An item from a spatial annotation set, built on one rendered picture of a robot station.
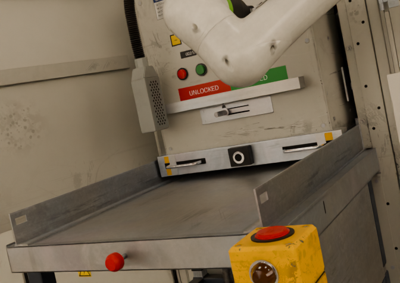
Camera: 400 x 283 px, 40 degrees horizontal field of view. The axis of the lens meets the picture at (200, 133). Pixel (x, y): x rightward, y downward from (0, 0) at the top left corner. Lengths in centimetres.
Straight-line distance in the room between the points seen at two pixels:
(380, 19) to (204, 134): 54
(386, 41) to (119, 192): 77
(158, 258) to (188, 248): 7
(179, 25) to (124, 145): 73
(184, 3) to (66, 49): 67
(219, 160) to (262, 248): 89
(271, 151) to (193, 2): 54
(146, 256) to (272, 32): 45
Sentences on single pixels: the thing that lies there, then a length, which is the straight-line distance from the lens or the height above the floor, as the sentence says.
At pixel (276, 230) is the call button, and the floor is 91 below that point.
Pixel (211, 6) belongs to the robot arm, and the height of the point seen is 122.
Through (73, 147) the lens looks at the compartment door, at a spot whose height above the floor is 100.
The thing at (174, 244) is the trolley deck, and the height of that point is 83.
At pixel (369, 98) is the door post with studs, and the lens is 146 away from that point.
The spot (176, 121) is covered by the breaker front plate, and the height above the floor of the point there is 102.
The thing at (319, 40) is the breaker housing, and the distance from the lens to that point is 138.
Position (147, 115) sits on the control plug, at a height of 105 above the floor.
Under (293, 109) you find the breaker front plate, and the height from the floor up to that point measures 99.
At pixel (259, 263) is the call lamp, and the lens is 60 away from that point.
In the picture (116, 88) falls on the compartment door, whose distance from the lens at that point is 167.
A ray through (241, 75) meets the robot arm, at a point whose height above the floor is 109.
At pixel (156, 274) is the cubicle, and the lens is 186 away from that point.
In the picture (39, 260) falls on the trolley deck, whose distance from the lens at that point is 116.
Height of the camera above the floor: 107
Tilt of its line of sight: 4 degrees down
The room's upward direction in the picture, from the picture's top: 12 degrees counter-clockwise
